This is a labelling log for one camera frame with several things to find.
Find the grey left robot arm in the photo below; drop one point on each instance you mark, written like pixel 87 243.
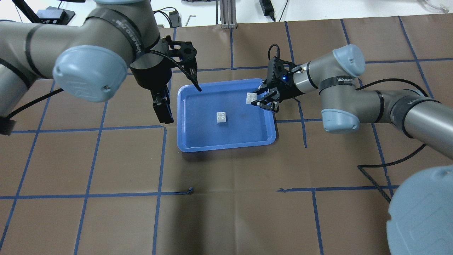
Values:
pixel 91 61

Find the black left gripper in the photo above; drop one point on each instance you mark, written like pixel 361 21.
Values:
pixel 149 76

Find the blue plastic tray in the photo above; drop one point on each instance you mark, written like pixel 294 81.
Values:
pixel 247 125

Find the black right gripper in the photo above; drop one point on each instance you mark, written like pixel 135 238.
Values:
pixel 287 89

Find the aluminium frame post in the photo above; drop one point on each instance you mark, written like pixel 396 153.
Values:
pixel 228 14

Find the white block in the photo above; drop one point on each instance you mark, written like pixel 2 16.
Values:
pixel 221 117
pixel 250 97

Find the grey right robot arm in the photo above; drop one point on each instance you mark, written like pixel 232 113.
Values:
pixel 421 208

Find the black power adapter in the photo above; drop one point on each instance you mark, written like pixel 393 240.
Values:
pixel 267 7

